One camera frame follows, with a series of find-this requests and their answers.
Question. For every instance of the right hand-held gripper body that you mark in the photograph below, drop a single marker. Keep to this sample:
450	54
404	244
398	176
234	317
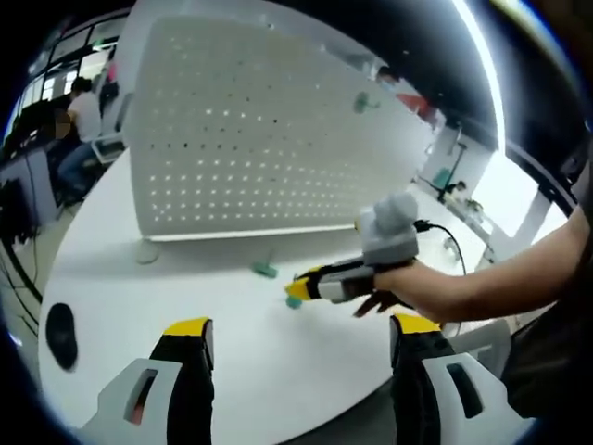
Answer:
389	236

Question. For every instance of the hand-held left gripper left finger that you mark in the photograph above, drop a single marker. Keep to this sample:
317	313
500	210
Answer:
153	389

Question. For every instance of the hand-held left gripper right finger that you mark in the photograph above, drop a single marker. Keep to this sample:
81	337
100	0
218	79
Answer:
445	394

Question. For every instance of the white perforated mounting plate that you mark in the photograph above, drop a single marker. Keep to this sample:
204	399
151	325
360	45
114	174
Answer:
259	148

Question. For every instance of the person's right hand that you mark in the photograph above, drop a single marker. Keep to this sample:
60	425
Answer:
412	287

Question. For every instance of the green stand with black pole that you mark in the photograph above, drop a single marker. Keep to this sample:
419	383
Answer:
442	176

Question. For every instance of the black oval pad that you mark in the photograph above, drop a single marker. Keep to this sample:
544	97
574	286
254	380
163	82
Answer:
61	336

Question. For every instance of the person's dark clothing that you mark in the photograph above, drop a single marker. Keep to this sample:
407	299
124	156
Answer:
556	361

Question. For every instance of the red object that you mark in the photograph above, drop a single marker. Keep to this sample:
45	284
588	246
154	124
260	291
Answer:
417	104

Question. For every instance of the white light strip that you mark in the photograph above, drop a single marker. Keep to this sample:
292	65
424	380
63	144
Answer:
491	69

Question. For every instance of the white office chair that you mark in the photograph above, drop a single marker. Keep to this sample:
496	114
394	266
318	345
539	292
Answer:
109	146

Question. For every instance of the white desk partition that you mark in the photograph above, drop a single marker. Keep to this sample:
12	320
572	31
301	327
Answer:
208	9

